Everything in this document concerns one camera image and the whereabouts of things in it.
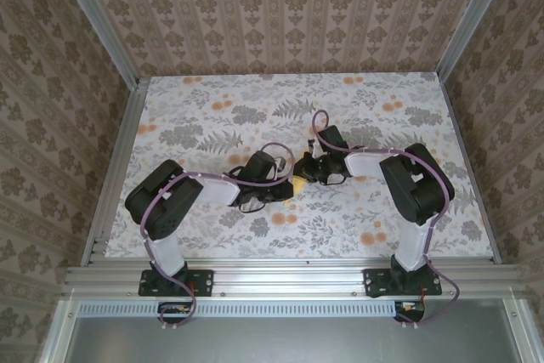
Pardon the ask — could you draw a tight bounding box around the yellow cloth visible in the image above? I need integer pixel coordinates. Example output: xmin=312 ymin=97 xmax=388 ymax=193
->
xmin=280 ymin=150 xmax=309 ymax=207

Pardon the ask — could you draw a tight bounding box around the floral patterned tablecloth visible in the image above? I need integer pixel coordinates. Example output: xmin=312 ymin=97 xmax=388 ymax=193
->
xmin=104 ymin=75 xmax=496 ymax=260

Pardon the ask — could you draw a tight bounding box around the grey metal panel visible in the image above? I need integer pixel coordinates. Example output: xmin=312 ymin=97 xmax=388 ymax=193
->
xmin=37 ymin=298 xmax=544 ymax=363

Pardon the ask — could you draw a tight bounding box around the black connector module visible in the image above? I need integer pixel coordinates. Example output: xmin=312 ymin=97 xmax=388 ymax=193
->
xmin=394 ymin=299 xmax=426 ymax=324
xmin=157 ymin=301 xmax=196 ymax=325

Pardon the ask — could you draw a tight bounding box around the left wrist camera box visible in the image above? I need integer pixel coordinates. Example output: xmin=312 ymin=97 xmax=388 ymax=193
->
xmin=246 ymin=150 xmax=288 ymax=179

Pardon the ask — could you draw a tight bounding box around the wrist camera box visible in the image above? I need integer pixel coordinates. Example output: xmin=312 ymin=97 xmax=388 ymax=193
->
xmin=317 ymin=124 xmax=348 ymax=150
xmin=246 ymin=150 xmax=288 ymax=179

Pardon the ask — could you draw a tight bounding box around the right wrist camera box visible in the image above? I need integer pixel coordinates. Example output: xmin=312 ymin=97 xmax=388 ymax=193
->
xmin=317 ymin=124 xmax=348 ymax=150

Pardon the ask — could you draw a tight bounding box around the aluminium frame crossbar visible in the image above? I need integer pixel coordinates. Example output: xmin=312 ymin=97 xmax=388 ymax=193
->
xmin=63 ymin=258 xmax=526 ymax=297

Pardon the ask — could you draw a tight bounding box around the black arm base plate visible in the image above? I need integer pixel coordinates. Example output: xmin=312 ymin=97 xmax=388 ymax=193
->
xmin=363 ymin=267 xmax=443 ymax=299
xmin=138 ymin=267 xmax=215 ymax=298

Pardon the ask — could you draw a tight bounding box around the slotted grey cable duct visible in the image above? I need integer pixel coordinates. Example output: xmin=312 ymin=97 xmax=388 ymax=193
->
xmin=78 ymin=299 xmax=426 ymax=318

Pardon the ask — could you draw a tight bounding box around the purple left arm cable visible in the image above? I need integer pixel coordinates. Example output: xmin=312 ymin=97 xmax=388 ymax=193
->
xmin=142 ymin=143 xmax=298 ymax=332

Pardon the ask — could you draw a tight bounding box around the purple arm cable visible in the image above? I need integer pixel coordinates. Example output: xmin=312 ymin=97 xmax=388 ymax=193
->
xmin=142 ymin=143 xmax=298 ymax=332
xmin=312 ymin=110 xmax=462 ymax=330

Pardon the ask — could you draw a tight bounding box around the aluminium table side rail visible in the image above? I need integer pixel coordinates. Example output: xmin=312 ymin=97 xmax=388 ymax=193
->
xmin=80 ymin=77 xmax=150 ymax=266

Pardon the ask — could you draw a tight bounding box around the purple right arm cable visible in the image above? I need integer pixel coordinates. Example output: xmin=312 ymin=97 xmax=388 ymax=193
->
xmin=312 ymin=110 xmax=462 ymax=330

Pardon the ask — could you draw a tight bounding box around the aluminium frame post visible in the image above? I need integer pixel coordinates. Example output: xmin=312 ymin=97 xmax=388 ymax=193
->
xmin=436 ymin=0 xmax=518 ymax=80
xmin=54 ymin=0 xmax=142 ymax=88

